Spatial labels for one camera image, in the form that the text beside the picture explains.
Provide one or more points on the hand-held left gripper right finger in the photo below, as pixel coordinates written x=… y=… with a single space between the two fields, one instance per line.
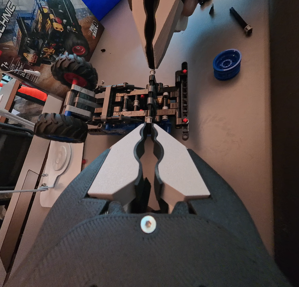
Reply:
x=182 y=174

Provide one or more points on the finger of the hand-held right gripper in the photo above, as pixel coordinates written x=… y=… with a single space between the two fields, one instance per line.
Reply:
x=136 y=6
x=167 y=30

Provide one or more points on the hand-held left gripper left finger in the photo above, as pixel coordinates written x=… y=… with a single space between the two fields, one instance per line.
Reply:
x=116 y=174

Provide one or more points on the long black toy axle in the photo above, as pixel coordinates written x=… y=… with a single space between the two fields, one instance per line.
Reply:
x=150 y=90

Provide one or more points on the blue toy wheel rim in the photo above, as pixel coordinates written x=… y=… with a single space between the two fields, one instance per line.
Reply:
x=227 y=63

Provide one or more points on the Lego monster truck model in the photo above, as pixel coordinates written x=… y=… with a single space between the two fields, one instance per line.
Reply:
x=116 y=104

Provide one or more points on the grey desk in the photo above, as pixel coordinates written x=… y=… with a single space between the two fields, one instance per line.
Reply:
x=222 y=128

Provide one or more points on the person's right hand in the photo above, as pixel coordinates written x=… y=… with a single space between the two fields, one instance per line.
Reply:
x=191 y=4

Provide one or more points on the blue storage bin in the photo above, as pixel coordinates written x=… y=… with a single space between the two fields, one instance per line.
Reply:
x=100 y=1

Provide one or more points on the black toy axle grey end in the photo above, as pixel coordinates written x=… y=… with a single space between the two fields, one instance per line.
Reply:
x=238 y=17

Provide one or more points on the toy truck cardboard box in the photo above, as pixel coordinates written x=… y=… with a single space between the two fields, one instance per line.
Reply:
x=46 y=23

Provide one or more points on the bright orange object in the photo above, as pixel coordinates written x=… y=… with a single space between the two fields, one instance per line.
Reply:
x=30 y=93

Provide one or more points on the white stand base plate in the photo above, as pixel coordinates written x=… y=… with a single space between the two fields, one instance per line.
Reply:
x=46 y=198

